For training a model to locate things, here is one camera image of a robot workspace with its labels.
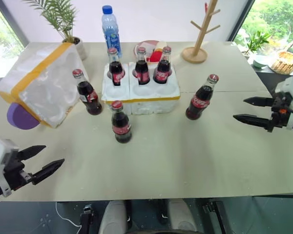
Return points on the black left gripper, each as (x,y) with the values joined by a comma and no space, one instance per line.
(13,171)

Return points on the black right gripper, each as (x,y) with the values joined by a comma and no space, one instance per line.
(279,111)

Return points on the glass cola bottle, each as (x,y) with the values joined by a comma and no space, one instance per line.
(162,70)
(116,70)
(121,126)
(142,69)
(89,97)
(199,102)

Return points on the large foam box yellow tape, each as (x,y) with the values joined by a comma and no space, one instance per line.
(41,85)

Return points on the white foam bottle tray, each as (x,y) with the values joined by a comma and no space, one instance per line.
(149,97)

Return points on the dark side shelf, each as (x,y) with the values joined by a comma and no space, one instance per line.
(268,75)

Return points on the purple round disc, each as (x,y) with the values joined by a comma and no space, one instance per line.
(20,118)

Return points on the green bowl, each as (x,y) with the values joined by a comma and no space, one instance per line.
(260,61)

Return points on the wicker basket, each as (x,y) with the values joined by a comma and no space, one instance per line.
(284,62)

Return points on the small leafy potted plant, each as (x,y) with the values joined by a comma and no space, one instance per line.
(257,42)

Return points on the black stand foot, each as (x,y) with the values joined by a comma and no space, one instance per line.
(216,215)
(86,218)

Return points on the wooden tree stand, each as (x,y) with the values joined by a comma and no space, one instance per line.
(197,48)

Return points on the white robot leg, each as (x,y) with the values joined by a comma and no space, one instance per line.
(113,217)
(182,217)

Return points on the pink plate with toy food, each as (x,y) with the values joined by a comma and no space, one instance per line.
(152,52)

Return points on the potted palm plant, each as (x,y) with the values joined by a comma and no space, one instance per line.
(73,40)

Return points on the blue cap water bottle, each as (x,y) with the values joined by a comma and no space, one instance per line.
(111,31)

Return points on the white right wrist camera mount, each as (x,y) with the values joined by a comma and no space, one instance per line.
(291,90)

